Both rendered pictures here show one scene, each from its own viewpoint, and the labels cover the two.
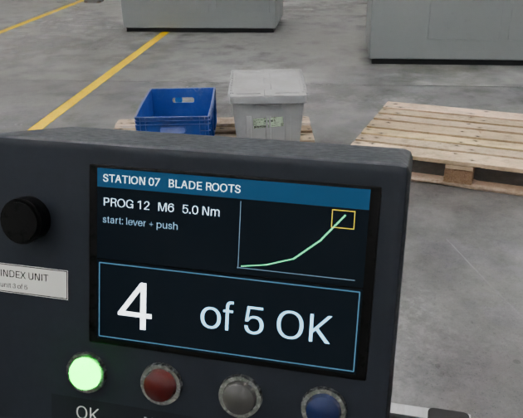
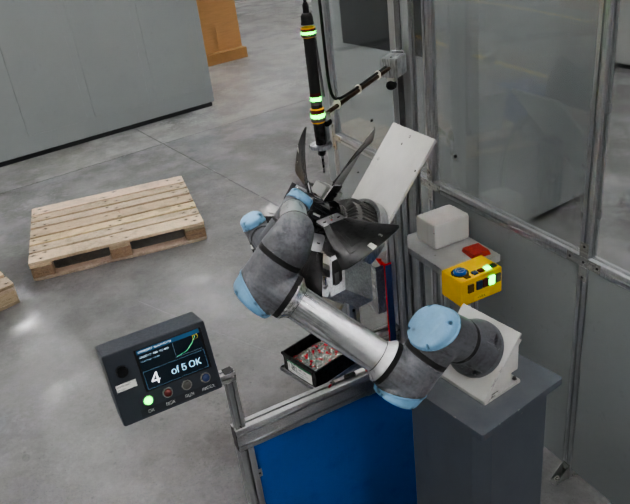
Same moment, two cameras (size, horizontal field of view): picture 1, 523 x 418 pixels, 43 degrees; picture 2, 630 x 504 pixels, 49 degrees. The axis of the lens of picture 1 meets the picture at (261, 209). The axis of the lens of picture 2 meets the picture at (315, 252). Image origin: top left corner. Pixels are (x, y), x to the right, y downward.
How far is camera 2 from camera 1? 1.42 m
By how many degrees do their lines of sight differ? 34
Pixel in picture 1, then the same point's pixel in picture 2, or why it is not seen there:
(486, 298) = not seen: hidden behind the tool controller
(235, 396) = (186, 384)
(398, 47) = (5, 150)
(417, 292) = not seen: hidden behind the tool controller
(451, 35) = (47, 127)
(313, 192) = (186, 334)
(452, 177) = (117, 254)
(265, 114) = not seen: outside the picture
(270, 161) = (175, 331)
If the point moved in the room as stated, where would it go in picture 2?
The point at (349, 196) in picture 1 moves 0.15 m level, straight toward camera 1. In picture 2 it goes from (194, 331) to (221, 359)
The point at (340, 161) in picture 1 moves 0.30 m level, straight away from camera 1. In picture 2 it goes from (189, 325) to (144, 280)
